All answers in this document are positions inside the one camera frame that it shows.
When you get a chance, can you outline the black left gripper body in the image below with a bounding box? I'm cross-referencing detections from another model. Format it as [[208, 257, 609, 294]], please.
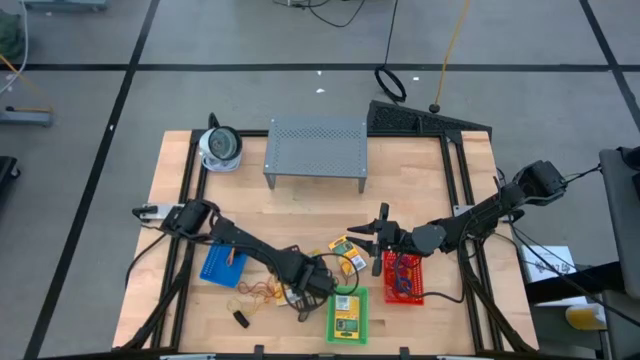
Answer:
[[279, 249, 336, 311]]

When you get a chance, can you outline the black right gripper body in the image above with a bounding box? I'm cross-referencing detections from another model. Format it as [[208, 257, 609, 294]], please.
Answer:
[[372, 202, 416, 277]]

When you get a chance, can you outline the purple coil keychain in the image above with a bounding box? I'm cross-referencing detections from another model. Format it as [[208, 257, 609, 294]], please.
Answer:
[[388, 257, 407, 284]]

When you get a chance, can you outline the blue coil keychain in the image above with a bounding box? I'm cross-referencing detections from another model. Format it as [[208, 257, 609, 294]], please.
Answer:
[[393, 273, 415, 297]]

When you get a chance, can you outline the red rubber band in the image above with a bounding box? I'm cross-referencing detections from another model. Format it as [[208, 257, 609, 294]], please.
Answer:
[[236, 279, 277, 299]]

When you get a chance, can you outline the green plastic basket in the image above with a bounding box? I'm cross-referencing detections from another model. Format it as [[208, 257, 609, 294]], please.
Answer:
[[325, 285, 371, 347]]

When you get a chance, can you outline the red plastic basket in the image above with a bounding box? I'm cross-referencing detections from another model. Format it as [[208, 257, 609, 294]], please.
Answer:
[[382, 250, 427, 307]]

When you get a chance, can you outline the yellow rubber band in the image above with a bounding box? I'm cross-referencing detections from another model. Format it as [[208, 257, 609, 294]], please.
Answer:
[[225, 293, 265, 318]]

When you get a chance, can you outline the blue plastic basket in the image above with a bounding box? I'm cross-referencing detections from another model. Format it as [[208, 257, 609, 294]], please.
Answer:
[[198, 241, 250, 290]]

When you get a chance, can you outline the metal table in background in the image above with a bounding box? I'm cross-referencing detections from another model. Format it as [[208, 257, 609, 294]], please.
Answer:
[[262, 115, 370, 195]]

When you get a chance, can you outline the black perforated metal panel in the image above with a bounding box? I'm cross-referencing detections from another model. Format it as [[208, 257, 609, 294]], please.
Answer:
[[366, 99, 494, 137]]

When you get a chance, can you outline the white printed cardboard box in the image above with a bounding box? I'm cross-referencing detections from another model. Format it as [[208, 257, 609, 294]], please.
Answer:
[[519, 244, 579, 284]]

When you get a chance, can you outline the black metal beam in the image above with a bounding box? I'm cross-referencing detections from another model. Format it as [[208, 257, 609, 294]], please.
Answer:
[[524, 259, 626, 307]]

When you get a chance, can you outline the yellow plastic container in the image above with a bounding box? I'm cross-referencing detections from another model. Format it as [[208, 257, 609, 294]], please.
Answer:
[[564, 302, 609, 332]]

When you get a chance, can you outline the grey side table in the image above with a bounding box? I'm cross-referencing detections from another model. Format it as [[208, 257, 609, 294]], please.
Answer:
[[598, 146, 640, 360]]

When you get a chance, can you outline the grey floor stand base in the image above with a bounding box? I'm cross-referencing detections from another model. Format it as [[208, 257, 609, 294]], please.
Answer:
[[0, 106, 54, 129], [22, 0, 109, 13]]

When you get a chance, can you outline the dark green bag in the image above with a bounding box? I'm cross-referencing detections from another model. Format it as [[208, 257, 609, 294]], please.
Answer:
[[0, 9, 26, 61]]

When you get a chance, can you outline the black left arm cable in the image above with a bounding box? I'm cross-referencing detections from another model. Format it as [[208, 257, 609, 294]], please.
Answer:
[[308, 251, 362, 298]]

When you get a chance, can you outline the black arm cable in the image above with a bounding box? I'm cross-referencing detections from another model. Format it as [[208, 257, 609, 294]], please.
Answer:
[[308, 251, 362, 298], [388, 249, 469, 305]]

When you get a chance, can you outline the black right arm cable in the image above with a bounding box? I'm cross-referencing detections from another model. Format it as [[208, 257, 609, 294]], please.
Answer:
[[388, 249, 469, 305]]

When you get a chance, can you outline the yellow hanging cord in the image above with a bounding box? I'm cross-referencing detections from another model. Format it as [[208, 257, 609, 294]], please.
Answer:
[[430, 0, 472, 114]]

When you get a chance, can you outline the black coiled floor cable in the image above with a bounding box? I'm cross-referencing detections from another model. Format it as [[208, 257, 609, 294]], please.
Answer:
[[373, 0, 408, 104]]

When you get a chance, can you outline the black aluminium rig frame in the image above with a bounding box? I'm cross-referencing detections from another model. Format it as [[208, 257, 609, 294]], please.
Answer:
[[112, 128, 540, 354]]

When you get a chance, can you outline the white coiled lamp cable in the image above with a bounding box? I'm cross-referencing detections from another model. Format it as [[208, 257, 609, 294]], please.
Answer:
[[199, 149, 243, 175]]

